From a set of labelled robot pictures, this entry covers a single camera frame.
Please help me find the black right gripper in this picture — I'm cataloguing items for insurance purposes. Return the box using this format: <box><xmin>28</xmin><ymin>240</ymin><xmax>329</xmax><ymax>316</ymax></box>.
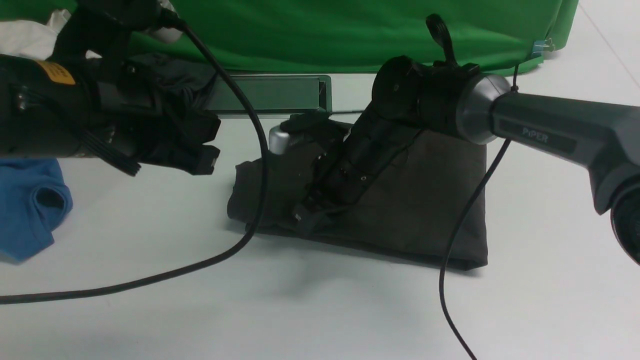
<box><xmin>292</xmin><ymin>102</ymin><xmax>422</xmax><ymax>236</ymax></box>

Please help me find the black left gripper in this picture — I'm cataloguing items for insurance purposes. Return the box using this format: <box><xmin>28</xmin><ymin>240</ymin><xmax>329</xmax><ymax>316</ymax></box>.
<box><xmin>50</xmin><ymin>6</ymin><xmax>220</xmax><ymax>177</ymax></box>

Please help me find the dark gray long-sleeve top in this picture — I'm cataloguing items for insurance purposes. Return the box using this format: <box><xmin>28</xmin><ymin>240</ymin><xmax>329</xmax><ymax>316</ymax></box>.
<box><xmin>257</xmin><ymin>132</ymin><xmax>488</xmax><ymax>267</ymax></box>

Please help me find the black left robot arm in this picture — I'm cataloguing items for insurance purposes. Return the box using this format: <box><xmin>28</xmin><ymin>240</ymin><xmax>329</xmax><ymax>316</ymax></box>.
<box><xmin>1</xmin><ymin>0</ymin><xmax>221</xmax><ymax>176</ymax></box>

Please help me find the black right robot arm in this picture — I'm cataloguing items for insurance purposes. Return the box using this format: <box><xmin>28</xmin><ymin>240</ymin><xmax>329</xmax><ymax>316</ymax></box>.
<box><xmin>293</xmin><ymin>14</ymin><xmax>640</xmax><ymax>263</ymax></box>

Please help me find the dark slate crumpled garment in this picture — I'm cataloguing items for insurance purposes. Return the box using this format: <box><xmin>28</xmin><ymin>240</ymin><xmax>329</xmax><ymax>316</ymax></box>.
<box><xmin>120</xmin><ymin>52</ymin><xmax>219</xmax><ymax>123</ymax></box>

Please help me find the blue t-shirt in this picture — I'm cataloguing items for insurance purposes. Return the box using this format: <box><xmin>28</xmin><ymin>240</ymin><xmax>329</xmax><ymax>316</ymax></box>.
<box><xmin>0</xmin><ymin>159</ymin><xmax>73</xmax><ymax>264</ymax></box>

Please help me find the green backdrop cloth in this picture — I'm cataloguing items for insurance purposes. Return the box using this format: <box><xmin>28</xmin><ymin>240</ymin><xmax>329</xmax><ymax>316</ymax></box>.
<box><xmin>0</xmin><ymin>0</ymin><xmax>579</xmax><ymax>76</ymax></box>

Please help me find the white crumpled garment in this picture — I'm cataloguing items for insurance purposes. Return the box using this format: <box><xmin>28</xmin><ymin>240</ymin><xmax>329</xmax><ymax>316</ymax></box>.
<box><xmin>0</xmin><ymin>9</ymin><xmax>71</xmax><ymax>60</ymax></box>

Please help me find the blue binder clip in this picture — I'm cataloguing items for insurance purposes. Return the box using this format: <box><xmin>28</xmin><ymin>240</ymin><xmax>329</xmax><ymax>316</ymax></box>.
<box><xmin>530</xmin><ymin>38</ymin><xmax>556</xmax><ymax>59</ymax></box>

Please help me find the black left camera cable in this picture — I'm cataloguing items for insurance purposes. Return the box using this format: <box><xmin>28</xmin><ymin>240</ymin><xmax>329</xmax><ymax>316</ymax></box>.
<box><xmin>0</xmin><ymin>17</ymin><xmax>271</xmax><ymax>306</ymax></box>

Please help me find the black camera cable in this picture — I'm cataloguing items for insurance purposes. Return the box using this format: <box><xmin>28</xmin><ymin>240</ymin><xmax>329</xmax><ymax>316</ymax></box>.
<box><xmin>0</xmin><ymin>17</ymin><xmax>271</xmax><ymax>306</ymax></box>
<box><xmin>439</xmin><ymin>62</ymin><xmax>521</xmax><ymax>360</ymax></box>

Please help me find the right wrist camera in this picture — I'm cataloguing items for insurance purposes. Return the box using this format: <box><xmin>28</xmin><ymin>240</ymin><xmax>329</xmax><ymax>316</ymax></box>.
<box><xmin>268</xmin><ymin>111</ymin><xmax>351</xmax><ymax>156</ymax></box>

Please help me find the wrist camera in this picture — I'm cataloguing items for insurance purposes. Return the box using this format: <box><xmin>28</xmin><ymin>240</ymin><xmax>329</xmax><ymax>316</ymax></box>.
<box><xmin>268</xmin><ymin>111</ymin><xmax>351</xmax><ymax>156</ymax></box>
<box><xmin>76</xmin><ymin>0</ymin><xmax>183</xmax><ymax>44</ymax></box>

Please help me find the metal table cable hatch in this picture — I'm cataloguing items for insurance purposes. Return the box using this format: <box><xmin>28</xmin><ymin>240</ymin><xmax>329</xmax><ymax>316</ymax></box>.
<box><xmin>206</xmin><ymin>73</ymin><xmax>333</xmax><ymax>119</ymax></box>

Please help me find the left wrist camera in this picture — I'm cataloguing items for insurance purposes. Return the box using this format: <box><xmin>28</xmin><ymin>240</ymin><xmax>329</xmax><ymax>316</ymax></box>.
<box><xmin>76</xmin><ymin>0</ymin><xmax>183</xmax><ymax>44</ymax></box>

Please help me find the black right camera cable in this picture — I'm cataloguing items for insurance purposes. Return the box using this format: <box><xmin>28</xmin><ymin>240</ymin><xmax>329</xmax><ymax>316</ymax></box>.
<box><xmin>439</xmin><ymin>62</ymin><xmax>521</xmax><ymax>360</ymax></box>

